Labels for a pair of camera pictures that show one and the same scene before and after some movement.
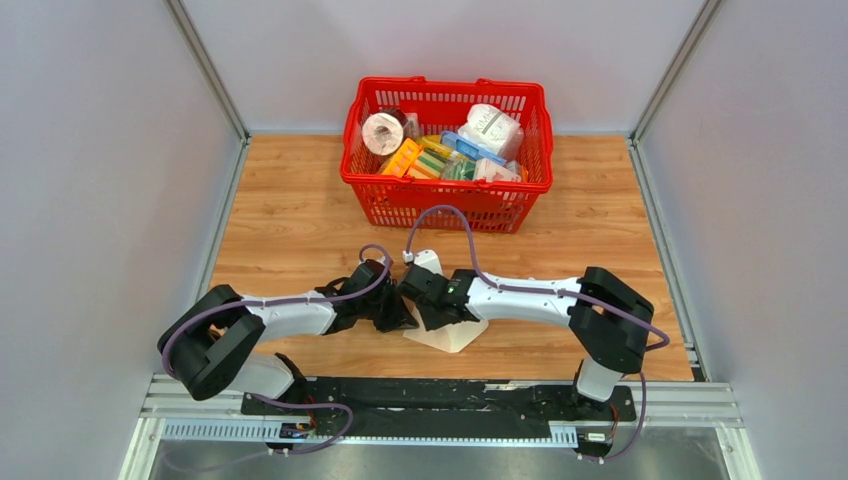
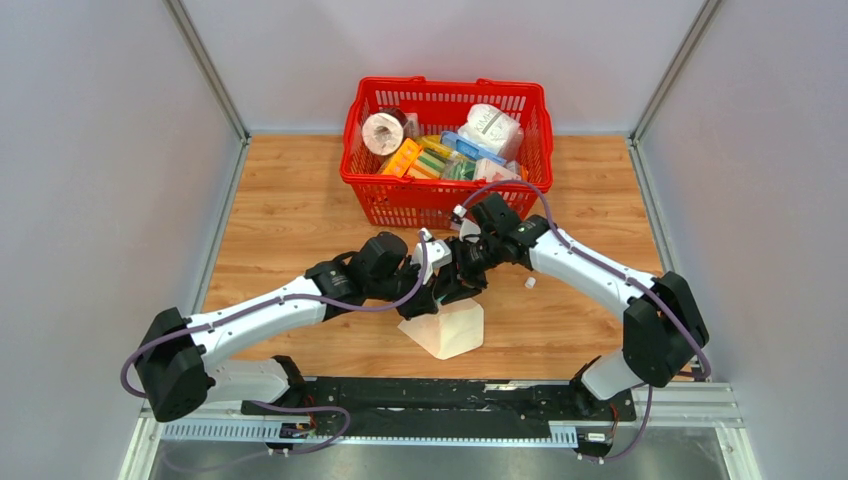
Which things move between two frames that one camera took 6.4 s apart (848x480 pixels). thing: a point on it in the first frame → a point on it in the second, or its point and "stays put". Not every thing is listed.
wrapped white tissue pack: x=491 y=128 stays put
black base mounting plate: x=433 y=402 stays put
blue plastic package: x=464 y=146 stays put
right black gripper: x=428 y=321 → x=460 y=280
